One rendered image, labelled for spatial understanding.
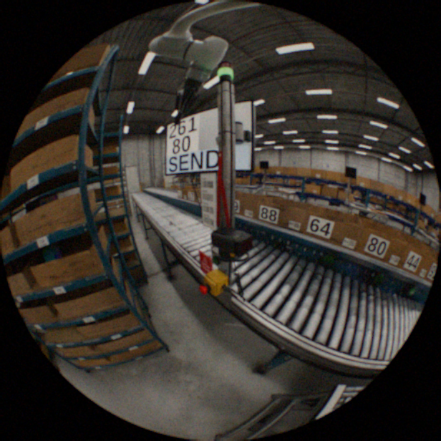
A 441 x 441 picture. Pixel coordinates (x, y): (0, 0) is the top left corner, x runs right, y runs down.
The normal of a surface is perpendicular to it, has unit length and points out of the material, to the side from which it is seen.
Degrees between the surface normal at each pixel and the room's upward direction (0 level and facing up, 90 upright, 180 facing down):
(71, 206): 90
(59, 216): 91
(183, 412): 0
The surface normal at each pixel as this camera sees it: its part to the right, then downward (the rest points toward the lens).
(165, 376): -0.01, -0.94
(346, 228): -0.74, 0.24
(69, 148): 0.66, 0.25
